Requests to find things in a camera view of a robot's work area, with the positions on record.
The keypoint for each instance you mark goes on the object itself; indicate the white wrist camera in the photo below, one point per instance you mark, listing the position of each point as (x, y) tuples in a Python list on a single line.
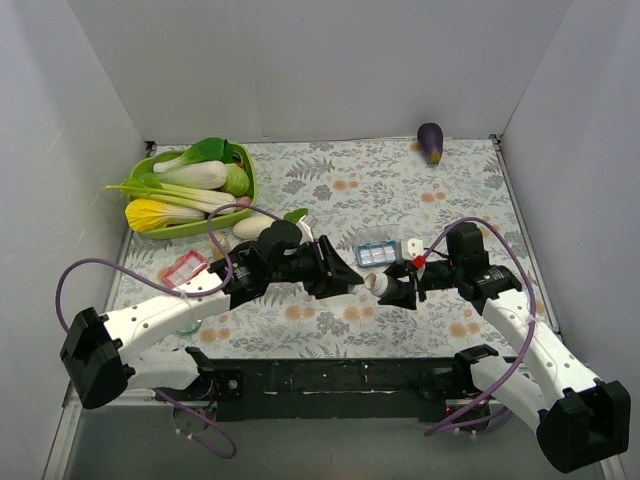
[(412, 251), (306, 224)]

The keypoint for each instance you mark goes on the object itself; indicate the green plastic basket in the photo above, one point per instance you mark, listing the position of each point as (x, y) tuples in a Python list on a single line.
[(200, 227)]

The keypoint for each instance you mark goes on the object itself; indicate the light green cabbage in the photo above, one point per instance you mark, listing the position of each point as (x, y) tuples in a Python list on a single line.
[(237, 181)]

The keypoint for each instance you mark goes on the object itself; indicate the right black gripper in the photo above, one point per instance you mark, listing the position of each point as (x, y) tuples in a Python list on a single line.
[(413, 283)]

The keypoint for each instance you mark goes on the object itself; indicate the green round pill case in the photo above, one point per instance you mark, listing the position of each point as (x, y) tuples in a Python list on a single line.
[(190, 327)]

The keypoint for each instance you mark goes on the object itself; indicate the white cap pill bottle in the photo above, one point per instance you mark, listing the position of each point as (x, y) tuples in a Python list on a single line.
[(380, 285)]

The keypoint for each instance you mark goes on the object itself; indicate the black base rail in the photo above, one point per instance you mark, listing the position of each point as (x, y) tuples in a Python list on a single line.
[(242, 390)]

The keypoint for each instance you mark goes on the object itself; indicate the purple eggplant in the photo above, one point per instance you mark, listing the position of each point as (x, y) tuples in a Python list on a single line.
[(430, 138)]

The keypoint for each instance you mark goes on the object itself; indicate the white radish with leaves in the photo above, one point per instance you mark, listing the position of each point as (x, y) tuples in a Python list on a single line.
[(250, 228)]

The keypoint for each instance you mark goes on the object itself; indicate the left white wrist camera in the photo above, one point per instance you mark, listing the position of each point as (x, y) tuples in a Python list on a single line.
[(306, 224)]

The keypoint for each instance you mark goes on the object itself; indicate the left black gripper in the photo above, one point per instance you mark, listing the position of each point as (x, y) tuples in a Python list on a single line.
[(324, 265)]

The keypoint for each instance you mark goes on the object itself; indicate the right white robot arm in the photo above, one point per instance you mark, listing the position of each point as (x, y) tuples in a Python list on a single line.
[(578, 419)]

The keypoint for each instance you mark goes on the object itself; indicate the pink rectangular pill box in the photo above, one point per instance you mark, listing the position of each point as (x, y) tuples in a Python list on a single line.
[(184, 269)]

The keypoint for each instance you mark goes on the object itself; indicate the blue rectangular pill box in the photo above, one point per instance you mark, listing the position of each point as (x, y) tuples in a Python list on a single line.
[(375, 246)]

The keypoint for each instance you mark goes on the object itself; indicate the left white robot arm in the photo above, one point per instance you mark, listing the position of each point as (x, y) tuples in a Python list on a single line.
[(104, 354)]

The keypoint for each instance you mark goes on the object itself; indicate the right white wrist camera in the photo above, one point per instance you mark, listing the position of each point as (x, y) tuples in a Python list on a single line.
[(412, 251)]

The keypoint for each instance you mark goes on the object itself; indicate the green bok choy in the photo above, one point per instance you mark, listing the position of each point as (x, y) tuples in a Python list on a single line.
[(208, 149)]

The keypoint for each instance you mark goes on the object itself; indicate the floral table mat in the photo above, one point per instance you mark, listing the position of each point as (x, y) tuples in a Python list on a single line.
[(347, 186)]

